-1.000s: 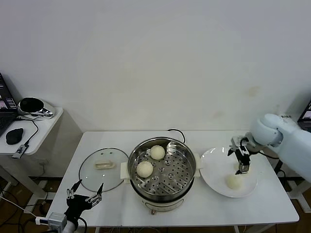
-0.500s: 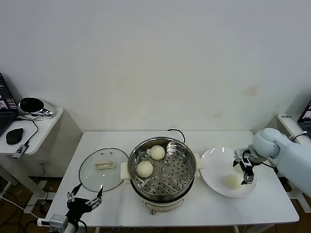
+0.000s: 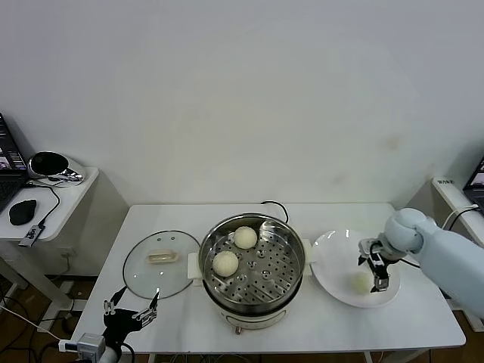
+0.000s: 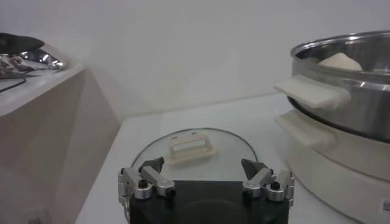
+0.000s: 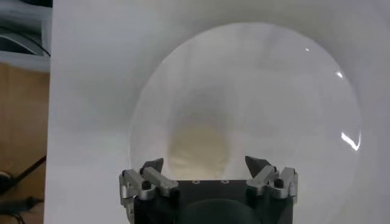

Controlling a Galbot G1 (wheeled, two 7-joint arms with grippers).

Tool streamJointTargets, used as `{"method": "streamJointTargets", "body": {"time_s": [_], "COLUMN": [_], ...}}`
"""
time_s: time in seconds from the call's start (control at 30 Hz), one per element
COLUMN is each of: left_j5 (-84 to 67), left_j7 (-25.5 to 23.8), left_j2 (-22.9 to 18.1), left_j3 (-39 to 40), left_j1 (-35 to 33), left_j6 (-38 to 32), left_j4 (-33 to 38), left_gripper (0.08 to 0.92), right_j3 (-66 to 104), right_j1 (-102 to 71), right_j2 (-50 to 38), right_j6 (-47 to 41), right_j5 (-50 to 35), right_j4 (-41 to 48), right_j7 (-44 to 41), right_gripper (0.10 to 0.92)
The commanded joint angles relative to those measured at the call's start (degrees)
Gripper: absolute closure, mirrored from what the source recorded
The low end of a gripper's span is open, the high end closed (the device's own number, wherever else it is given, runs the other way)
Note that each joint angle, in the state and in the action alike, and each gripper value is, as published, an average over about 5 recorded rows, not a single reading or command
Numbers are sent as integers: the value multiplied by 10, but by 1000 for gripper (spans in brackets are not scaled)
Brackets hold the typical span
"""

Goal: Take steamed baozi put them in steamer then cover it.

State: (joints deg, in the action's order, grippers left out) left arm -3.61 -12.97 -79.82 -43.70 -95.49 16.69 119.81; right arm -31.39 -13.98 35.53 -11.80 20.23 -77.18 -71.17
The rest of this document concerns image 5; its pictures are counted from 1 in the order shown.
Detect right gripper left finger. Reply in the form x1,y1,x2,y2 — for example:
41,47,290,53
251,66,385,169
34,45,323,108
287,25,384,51
118,157,180,215

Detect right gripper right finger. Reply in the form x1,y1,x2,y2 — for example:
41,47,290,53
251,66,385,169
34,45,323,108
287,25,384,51
244,155,299,203

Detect white steamed baozi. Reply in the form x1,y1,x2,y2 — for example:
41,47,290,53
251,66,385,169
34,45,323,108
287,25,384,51
166,124,231,180

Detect white round plate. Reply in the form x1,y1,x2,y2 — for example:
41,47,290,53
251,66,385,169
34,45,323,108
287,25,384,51
129,21,363,189

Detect black cable with adapter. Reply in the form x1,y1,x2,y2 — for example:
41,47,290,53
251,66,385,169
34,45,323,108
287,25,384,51
0,155,47,215

